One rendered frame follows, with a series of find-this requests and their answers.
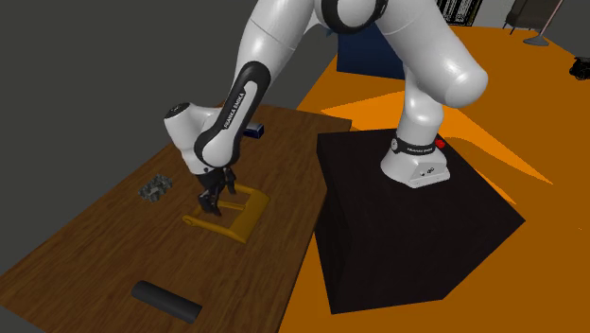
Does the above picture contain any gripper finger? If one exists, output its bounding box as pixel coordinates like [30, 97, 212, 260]
[222, 167, 239, 196]
[197, 184, 223, 218]

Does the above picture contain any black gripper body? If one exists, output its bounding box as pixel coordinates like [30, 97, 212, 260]
[195, 166, 233, 192]

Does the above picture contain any grey lumpy object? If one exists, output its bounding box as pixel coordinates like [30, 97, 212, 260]
[137, 173, 174, 202]

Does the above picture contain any dark blue small box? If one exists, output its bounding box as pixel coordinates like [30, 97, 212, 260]
[242, 121, 266, 140]

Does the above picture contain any brown wooden table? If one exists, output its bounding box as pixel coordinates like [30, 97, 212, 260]
[0, 104, 354, 333]

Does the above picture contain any black cylinder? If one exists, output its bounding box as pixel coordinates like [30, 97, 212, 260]
[130, 279, 203, 324]

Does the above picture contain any black robot stand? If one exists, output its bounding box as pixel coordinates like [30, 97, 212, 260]
[314, 128, 527, 316]

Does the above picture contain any dark blue cabinet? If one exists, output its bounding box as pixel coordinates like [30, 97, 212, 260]
[336, 22, 408, 81]

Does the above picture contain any black and white shelf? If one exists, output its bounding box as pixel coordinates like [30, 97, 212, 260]
[434, 0, 484, 26]

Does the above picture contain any grey floor lamp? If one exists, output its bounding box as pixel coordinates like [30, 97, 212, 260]
[522, 0, 566, 47]

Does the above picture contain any dark armchair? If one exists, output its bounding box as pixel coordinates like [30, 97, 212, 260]
[503, 0, 566, 34]

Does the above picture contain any black round object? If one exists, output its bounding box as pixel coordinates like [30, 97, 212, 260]
[568, 55, 590, 81]

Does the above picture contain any yellow rectangular frame holder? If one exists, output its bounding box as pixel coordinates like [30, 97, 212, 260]
[181, 183, 271, 245]

